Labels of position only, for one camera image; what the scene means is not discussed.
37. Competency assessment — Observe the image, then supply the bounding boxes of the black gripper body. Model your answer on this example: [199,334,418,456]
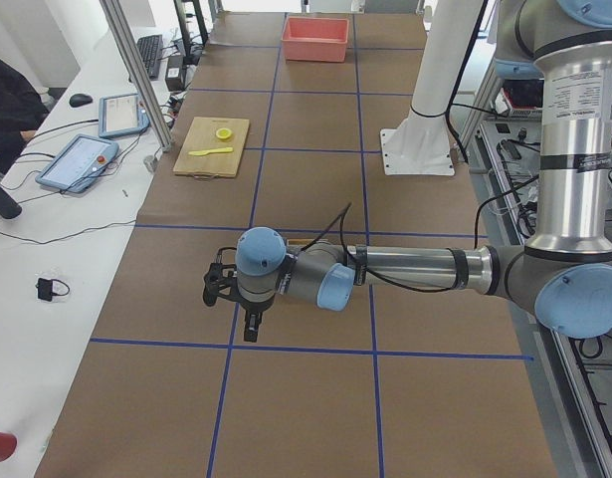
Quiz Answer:
[202,248,264,343]

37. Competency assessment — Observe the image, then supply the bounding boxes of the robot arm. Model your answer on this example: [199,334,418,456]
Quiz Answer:
[203,1,612,342]

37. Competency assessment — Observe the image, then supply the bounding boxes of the yellow plastic knife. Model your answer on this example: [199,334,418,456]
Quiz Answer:
[187,146,234,157]

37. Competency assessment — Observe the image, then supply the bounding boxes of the bamboo cutting board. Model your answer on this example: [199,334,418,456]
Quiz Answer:
[173,117,250,178]

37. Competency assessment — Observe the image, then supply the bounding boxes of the yellow lemon slices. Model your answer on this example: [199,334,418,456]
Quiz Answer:
[215,127,233,141]

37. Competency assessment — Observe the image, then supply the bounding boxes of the near teach pendant tablet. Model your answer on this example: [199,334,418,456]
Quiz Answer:
[36,134,119,193]

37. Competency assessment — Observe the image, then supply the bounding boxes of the teach pendant tablet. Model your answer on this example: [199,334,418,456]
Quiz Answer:
[36,134,119,193]
[99,94,150,139]

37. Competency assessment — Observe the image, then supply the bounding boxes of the far teach pendant tablet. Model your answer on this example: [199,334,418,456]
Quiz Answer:
[99,94,150,139]

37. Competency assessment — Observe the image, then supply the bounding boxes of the black computer mouse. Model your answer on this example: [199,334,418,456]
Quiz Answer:
[69,94,93,108]

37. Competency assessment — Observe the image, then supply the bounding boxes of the black keyboard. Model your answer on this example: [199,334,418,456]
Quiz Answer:
[136,35,163,80]

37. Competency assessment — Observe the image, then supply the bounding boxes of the pink plastic bin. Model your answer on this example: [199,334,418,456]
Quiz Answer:
[282,16,349,63]

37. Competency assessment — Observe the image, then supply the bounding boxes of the red cylinder bottle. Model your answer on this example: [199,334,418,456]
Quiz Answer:
[0,432,18,462]

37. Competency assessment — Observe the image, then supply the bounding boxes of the aluminium frame post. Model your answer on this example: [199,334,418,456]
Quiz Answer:
[100,0,172,152]

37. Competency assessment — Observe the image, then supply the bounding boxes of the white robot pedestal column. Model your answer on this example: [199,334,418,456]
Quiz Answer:
[408,0,487,137]

